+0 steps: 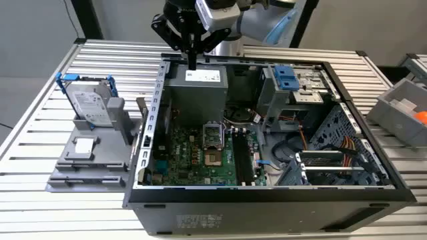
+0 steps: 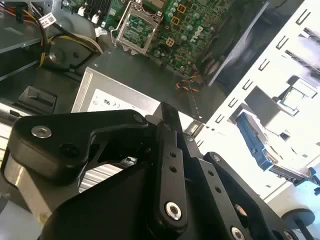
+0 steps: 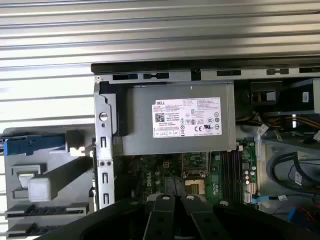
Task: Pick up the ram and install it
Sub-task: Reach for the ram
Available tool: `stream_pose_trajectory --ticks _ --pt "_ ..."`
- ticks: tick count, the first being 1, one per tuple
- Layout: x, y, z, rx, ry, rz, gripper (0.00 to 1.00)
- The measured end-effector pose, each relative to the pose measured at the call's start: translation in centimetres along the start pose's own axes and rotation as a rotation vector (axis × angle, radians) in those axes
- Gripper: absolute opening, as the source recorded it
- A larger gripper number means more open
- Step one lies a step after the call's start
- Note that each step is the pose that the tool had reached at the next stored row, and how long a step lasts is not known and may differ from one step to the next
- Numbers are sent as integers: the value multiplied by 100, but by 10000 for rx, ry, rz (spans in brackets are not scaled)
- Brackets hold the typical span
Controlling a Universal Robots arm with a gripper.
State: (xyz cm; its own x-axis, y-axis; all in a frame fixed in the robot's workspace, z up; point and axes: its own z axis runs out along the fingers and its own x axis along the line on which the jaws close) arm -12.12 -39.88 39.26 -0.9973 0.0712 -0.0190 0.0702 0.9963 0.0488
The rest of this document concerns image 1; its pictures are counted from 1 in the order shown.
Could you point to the green motherboard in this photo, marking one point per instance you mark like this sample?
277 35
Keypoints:
180 140

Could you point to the round black fan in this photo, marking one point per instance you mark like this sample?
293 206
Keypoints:
241 115

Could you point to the blue expansion slot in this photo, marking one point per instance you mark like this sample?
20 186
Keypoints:
160 167

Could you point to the silver disk bay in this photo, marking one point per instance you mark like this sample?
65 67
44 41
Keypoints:
333 169

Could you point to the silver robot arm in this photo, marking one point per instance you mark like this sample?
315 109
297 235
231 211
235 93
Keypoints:
253 22

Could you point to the hard disk in blue carrier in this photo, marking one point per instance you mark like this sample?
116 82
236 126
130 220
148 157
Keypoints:
88 100

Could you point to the silver CPU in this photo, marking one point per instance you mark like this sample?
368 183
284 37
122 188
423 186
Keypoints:
82 145

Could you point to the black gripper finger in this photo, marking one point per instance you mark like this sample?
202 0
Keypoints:
213 40
166 30

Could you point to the black PC case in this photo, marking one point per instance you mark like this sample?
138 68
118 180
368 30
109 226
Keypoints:
233 215

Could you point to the grey power supply unit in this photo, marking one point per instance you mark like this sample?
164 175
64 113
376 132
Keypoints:
196 100

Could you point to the grey parts rack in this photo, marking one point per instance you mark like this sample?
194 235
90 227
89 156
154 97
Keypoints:
109 155

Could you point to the CPU socket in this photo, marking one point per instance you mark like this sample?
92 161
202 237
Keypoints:
213 158

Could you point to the blue drive latch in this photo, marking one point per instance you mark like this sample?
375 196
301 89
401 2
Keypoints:
285 77

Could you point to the grey plastic bin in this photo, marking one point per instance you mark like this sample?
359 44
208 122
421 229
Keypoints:
396 125

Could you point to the white block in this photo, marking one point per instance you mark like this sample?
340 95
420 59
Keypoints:
403 105

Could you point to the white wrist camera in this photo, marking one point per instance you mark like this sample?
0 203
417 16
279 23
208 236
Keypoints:
216 12

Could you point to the black vertical post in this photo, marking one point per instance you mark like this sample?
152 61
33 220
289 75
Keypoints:
304 20
88 20

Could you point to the black RAM slot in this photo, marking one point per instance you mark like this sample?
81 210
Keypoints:
237 157
247 157

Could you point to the orange ball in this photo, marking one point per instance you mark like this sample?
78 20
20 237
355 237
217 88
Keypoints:
420 118

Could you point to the silver drive cage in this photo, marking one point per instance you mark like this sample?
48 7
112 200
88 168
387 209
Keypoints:
276 105

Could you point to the small metal slat table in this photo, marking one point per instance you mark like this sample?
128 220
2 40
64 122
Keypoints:
416 62

